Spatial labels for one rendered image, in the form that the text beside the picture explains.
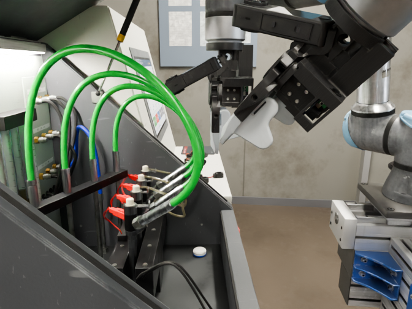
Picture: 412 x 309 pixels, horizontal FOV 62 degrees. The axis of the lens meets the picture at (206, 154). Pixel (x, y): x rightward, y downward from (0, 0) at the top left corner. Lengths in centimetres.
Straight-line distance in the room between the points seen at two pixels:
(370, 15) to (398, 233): 78
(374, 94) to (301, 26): 68
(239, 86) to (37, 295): 45
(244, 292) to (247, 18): 52
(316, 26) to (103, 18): 77
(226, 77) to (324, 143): 288
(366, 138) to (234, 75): 53
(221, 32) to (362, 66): 31
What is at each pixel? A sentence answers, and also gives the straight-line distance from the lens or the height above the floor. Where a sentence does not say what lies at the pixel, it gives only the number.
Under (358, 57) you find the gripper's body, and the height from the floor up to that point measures 140.
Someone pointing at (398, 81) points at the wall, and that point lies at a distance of 361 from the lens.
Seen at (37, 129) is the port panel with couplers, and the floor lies 122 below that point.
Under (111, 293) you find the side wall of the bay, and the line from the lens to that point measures 42.
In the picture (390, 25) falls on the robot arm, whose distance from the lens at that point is 37.
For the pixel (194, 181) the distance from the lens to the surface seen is 56.
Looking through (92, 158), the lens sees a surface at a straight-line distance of 90.
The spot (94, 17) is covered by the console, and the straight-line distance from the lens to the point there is 108.
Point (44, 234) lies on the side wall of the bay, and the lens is 42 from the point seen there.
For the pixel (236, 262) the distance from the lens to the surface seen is 83.
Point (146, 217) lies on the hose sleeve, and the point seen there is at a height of 113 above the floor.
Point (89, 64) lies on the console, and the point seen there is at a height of 139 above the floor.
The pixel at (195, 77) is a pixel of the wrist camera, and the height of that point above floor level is 137.
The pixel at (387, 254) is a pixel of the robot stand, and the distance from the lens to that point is 107.
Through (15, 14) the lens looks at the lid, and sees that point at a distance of 88.
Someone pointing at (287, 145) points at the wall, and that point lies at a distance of 343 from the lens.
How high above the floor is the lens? 139
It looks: 15 degrees down
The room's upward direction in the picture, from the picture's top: straight up
